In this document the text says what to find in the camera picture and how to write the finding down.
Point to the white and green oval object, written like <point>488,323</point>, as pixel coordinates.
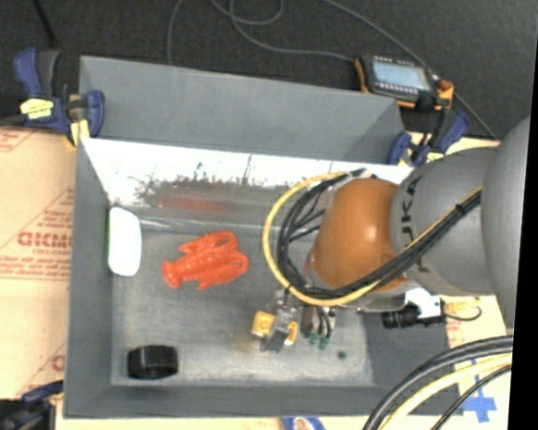
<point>125,242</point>

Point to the brown cardboard board, red print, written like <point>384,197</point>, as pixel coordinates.
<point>27,218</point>

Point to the black cylinder on white bracket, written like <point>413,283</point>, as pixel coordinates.
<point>409,315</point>

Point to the yellow block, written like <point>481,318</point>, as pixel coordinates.
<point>262,325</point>

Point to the grey metal bin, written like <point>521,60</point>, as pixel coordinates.
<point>221,345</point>

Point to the red toy lobster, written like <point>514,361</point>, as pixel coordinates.
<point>209,262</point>

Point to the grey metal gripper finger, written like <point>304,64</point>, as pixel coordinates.
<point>274,342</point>
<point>285,321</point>

